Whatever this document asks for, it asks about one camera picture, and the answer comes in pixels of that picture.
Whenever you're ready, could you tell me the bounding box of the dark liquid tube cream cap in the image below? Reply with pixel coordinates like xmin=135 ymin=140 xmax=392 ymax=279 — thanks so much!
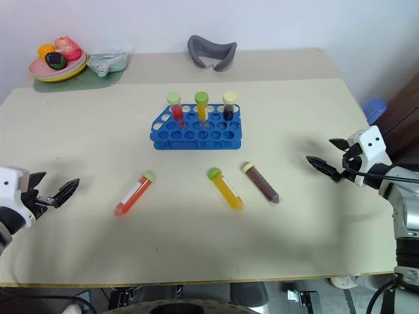
xmin=222 ymin=92 xmax=238 ymax=121

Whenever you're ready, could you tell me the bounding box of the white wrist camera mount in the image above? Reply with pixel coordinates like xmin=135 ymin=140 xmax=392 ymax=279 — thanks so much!
xmin=0 ymin=166 xmax=36 ymax=230
xmin=346 ymin=126 xmax=393 ymax=188

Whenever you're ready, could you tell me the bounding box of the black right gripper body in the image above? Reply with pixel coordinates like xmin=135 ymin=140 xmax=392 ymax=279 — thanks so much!
xmin=341 ymin=143 xmax=365 ymax=181

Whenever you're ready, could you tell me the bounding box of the orange toy fruit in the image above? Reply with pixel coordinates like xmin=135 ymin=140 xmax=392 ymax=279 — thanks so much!
xmin=37 ymin=43 xmax=57 ymax=62

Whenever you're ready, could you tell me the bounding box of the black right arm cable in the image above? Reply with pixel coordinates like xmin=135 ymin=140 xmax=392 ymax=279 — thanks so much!
xmin=342 ymin=160 xmax=419 ymax=184

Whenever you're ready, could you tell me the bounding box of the dark brown tube cream cap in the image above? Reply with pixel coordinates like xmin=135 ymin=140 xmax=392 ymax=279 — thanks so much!
xmin=242 ymin=162 xmax=282 ymax=207

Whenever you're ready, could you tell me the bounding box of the blue test tube rack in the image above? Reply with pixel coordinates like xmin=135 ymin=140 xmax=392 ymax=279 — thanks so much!
xmin=151 ymin=103 xmax=244 ymax=152

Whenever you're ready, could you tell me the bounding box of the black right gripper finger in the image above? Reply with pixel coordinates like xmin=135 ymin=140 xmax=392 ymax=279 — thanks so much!
xmin=306 ymin=155 xmax=346 ymax=184
xmin=329 ymin=137 xmax=351 ymax=152

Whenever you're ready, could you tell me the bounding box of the black and green toy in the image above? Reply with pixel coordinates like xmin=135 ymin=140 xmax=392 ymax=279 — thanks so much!
xmin=45 ymin=52 xmax=67 ymax=70

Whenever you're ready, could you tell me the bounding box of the red liquid tube green cap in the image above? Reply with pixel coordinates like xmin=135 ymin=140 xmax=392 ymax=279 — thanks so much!
xmin=166 ymin=92 xmax=186 ymax=129

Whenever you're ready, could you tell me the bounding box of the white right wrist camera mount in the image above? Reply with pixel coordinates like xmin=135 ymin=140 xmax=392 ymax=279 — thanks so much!
xmin=346 ymin=126 xmax=393 ymax=188

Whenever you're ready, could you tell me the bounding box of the dark wooden furniture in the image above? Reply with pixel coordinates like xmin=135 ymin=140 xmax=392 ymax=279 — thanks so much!
xmin=379 ymin=70 xmax=419 ymax=167

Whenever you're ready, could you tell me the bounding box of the stack of coloured plates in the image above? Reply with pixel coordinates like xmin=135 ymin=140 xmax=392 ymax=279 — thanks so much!
xmin=28 ymin=48 xmax=90 ymax=83

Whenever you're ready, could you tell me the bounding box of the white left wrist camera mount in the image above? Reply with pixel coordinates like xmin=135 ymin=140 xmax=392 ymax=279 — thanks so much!
xmin=0 ymin=166 xmax=36 ymax=230

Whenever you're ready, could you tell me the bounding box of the yellow liquid tube green cap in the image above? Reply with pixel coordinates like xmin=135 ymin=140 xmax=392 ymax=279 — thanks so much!
xmin=194 ymin=91 xmax=211 ymax=128
xmin=208 ymin=167 xmax=246 ymax=212

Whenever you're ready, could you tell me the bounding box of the blue plastic stool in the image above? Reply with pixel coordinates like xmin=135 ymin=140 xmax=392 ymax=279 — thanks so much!
xmin=361 ymin=97 xmax=388 ymax=126

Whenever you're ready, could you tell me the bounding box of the black caster bracket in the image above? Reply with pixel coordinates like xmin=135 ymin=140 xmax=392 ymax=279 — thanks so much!
xmin=285 ymin=288 xmax=322 ymax=314

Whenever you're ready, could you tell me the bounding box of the green placemat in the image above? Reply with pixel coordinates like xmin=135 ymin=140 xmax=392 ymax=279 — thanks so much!
xmin=32 ymin=66 xmax=128 ymax=94

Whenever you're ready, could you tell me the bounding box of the orange-red liquid tube green cap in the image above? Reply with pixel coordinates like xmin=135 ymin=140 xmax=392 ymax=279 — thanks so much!
xmin=114 ymin=170 xmax=156 ymax=217

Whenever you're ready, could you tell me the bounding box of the red toy apple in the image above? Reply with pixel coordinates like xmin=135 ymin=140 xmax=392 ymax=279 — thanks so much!
xmin=54 ymin=35 xmax=82 ymax=62

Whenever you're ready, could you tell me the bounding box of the grey curved foam pad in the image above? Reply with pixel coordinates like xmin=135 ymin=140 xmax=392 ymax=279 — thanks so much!
xmin=187 ymin=34 xmax=238 ymax=73

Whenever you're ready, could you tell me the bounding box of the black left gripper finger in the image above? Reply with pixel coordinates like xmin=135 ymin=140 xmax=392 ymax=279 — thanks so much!
xmin=52 ymin=177 xmax=81 ymax=209
xmin=28 ymin=171 xmax=48 ymax=191

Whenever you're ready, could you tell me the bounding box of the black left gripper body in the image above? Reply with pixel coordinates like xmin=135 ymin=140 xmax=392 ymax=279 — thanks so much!
xmin=20 ymin=189 xmax=54 ymax=220

